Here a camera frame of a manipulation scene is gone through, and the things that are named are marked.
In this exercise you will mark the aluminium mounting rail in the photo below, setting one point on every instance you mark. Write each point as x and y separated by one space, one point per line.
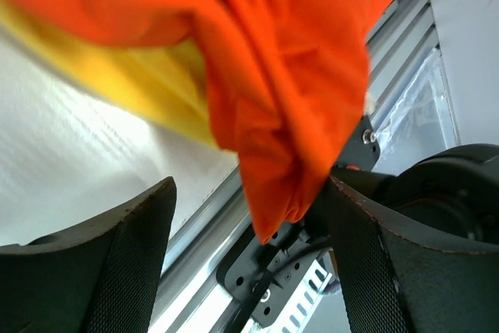
189 297

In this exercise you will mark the yellow shorts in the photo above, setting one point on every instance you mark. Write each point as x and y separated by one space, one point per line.
163 85

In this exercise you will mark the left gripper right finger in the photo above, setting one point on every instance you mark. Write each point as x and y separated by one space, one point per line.
399 275

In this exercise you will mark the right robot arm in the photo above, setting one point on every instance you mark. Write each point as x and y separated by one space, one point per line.
455 191

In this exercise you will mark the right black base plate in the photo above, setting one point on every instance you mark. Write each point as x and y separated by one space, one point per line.
281 258

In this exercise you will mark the slotted cable duct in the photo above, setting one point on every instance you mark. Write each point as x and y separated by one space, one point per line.
303 302

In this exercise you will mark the orange shorts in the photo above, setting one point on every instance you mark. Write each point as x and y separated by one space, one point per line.
286 80

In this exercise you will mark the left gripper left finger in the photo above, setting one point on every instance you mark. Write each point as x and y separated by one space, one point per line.
100 275

